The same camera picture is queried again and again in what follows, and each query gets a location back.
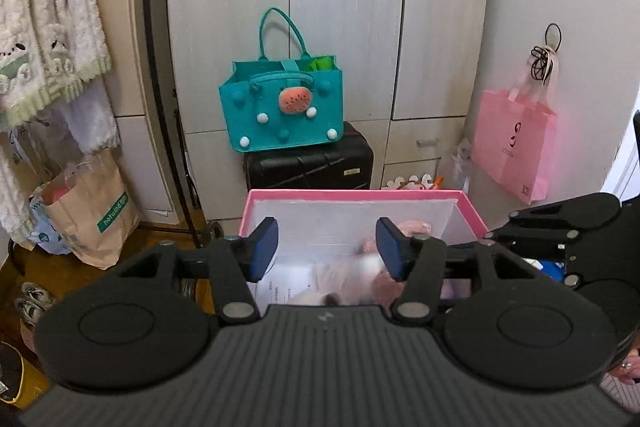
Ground black suitcase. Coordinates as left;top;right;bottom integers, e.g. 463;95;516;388
243;122;375;192

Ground black hair ties bundle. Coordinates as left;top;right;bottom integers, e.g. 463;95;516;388
530;23;563;85

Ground blue patterned plastic bag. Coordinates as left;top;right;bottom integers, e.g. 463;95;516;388
27;197;76;256

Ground person's right hand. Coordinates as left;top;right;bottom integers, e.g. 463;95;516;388
619;344;640;383

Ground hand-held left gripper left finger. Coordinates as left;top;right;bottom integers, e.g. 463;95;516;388
117;216;279;325

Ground pink storage box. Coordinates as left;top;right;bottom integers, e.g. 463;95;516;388
239;189;490;308

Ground white fluffy green-trimmed cardigan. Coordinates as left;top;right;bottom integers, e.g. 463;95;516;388
0;0;113;132

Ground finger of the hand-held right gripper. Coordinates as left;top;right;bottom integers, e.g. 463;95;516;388
482;193;621;260

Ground white orange toy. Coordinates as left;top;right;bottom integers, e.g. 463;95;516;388
382;174;444;191

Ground white plush toy pink hat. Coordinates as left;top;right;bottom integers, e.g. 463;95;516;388
320;252;401;305

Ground person's right forearm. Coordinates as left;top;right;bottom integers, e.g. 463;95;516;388
602;374;640;413

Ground clear plastic bag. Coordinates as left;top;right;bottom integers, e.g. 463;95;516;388
452;139;476;202

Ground grey sneakers pair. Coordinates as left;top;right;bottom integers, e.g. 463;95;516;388
15;282;56;325

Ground black yellow bag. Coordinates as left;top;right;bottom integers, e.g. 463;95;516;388
0;342;51;410

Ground beige wardrobe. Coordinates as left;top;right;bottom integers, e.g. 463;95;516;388
115;0;493;228

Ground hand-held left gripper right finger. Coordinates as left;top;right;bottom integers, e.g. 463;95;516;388
375;217;538;325

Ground printed white paper sheet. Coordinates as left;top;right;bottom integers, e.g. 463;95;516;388
255;262;328;306

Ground black curved stand pole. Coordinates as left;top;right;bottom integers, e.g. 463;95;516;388
140;0;213;240

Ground pink shopping bag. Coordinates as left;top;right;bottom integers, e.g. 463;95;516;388
472;82;558;204

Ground brown paper bag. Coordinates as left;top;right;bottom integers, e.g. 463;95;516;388
30;147;141;270

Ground teal felt tote bag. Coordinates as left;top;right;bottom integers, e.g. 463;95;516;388
218;7;345;154

